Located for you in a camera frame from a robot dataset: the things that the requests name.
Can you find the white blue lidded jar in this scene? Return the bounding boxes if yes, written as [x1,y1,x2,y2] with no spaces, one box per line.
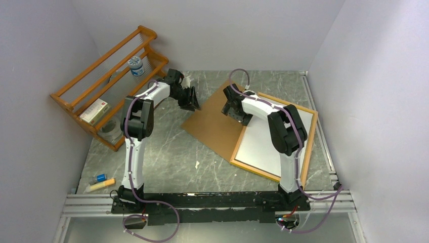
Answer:
[127,56,144,76]

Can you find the blue capped small tube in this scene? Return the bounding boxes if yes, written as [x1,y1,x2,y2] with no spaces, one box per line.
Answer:
[89,174,107,185]

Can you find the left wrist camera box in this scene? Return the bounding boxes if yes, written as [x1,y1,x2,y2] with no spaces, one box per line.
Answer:
[181,76,194,89]

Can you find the building and sky photo print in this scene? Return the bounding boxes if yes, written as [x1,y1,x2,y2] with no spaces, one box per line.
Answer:
[234,95,314,178]

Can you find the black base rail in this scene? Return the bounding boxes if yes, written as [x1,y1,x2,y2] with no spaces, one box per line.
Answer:
[111,189,310,226]

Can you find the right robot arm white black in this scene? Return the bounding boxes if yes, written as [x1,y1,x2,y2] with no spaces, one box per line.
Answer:
[222,84,308,210]

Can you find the yellow glue stick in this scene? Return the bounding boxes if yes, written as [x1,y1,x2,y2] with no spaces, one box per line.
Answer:
[84,178,116,192]

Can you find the orange wooden shelf rack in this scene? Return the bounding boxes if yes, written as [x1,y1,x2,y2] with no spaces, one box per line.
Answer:
[50,25,169,151]

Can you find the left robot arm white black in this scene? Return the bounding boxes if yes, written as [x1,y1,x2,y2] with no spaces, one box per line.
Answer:
[117,69,200,213]

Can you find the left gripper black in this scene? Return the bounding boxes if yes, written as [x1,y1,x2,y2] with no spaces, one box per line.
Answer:
[171,87,201,113]

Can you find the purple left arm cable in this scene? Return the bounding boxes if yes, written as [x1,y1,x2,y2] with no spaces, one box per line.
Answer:
[122,79,180,243]

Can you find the white red cardboard box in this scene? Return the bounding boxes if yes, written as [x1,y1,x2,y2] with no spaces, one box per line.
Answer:
[79,99,110,126]

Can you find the yellow wooden picture frame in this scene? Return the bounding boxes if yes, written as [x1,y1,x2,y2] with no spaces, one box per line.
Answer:
[229,91,319,187]

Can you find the brown cardboard backing board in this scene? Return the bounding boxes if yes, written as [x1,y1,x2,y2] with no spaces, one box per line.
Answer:
[181,81,244,162]

